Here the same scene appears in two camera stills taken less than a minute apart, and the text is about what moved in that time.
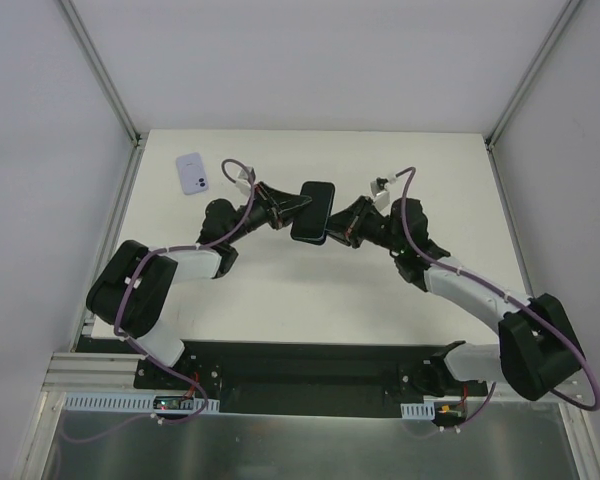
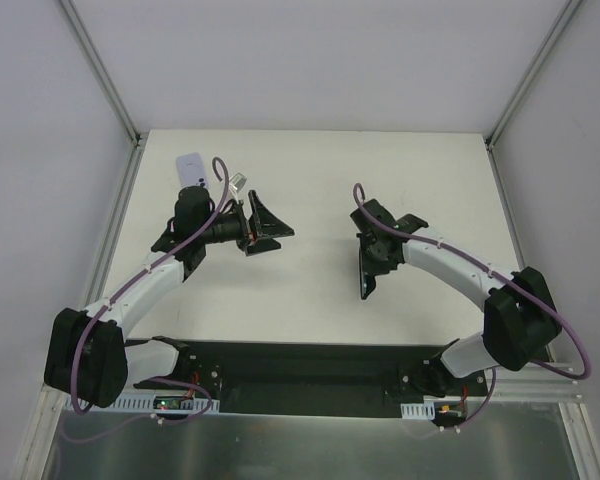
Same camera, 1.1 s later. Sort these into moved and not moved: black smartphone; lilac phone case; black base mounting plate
Moved: black smartphone
Not moved: black base mounting plate; lilac phone case
